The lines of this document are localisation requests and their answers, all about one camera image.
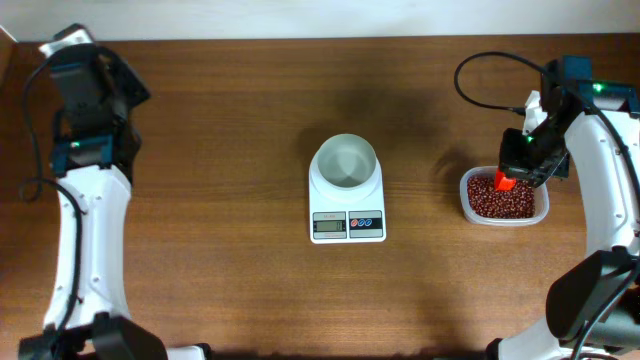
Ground white digital kitchen scale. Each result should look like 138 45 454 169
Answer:
309 153 387 244

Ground orange plastic scoop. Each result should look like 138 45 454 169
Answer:
494 170 517 191

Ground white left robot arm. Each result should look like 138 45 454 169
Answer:
18 41 213 359

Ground red adzuki beans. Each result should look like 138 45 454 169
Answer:
467 176 535 219

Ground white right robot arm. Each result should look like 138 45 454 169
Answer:
486 56 639 359

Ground white round bowl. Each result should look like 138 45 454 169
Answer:
316 134 377 188

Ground clear plastic bean container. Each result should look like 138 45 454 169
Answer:
459 166 550 227

